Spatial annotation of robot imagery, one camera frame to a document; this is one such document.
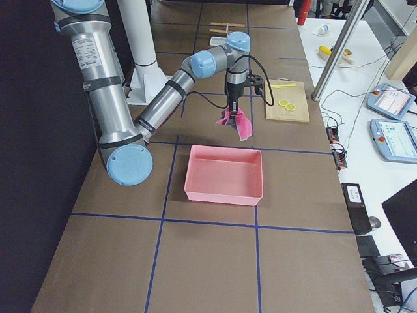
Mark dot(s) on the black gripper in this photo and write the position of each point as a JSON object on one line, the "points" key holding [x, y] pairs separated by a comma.
{"points": [[234, 92]]}

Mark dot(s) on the teach pendant near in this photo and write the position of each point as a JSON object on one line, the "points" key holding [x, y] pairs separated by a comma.
{"points": [[394, 140]]}

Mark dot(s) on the pink plastic bin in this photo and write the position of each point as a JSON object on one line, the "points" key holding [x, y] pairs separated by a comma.
{"points": [[224, 175]]}

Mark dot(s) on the orange terminal strip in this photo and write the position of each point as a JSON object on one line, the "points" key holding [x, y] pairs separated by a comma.
{"points": [[339, 156], [332, 133]]}

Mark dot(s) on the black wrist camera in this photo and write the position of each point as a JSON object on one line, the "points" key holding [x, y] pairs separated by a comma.
{"points": [[257, 82]]}

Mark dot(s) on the pink cloth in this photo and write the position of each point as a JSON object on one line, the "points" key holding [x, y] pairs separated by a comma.
{"points": [[239, 121]]}

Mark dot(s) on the red fire extinguisher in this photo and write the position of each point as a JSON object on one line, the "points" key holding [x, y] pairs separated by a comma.
{"points": [[305, 6]]}

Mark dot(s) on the teach pendant far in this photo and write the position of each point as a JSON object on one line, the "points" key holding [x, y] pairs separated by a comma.
{"points": [[389, 101]]}

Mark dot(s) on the white pedestal column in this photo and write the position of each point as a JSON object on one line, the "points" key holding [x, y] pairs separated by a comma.
{"points": [[148, 78]]}

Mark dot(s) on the aluminium frame post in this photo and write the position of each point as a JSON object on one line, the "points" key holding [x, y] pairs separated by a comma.
{"points": [[358, 10]]}

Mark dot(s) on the black power box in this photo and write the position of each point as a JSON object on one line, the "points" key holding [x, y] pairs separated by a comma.
{"points": [[356, 208]]}

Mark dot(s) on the white rack tray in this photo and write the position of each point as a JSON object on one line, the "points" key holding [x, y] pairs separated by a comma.
{"points": [[217, 41]]}

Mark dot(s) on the yellow plastic knife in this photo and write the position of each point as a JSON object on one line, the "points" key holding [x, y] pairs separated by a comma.
{"points": [[287, 85]]}

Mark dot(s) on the wooden cutting board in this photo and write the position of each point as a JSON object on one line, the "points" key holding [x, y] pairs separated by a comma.
{"points": [[290, 102]]}

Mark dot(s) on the black monitor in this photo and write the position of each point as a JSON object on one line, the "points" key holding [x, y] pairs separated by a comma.
{"points": [[400, 210]]}

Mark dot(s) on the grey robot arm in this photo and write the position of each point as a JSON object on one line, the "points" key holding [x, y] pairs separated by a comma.
{"points": [[129, 116]]}

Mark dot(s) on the lemon slice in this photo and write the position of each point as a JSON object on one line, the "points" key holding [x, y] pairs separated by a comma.
{"points": [[290, 107], [283, 102]]}

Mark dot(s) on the wooden rack rod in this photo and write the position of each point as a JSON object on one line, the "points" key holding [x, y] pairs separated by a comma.
{"points": [[227, 24], [221, 31]]}

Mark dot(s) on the teach pendant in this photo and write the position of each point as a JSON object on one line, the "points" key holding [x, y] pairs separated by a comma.
{"points": [[389, 101], [394, 140]]}

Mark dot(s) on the white bottle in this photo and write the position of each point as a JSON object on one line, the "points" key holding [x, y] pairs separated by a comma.
{"points": [[322, 30]]}

